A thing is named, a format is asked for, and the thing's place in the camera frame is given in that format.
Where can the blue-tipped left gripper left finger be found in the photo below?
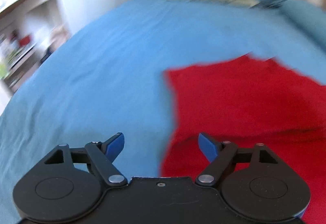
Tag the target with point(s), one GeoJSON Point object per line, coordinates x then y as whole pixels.
{"type": "Point", "coordinates": [101, 156]}

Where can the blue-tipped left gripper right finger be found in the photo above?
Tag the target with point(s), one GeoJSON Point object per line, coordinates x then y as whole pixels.
{"type": "Point", "coordinates": [220, 156]}

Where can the red knitted garment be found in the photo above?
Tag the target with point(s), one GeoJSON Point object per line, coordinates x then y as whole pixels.
{"type": "Point", "coordinates": [247, 101]}

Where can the blue bed sheet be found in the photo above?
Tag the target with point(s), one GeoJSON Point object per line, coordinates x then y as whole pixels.
{"type": "Point", "coordinates": [108, 78]}

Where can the red box on shelf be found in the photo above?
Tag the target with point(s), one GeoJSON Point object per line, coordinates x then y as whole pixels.
{"type": "Point", "coordinates": [24, 41]}

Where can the white desk shelf unit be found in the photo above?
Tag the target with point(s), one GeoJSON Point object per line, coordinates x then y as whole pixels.
{"type": "Point", "coordinates": [44, 22]}

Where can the light blue bolster pillow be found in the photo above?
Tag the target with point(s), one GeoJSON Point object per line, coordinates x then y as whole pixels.
{"type": "Point", "coordinates": [308, 17]}

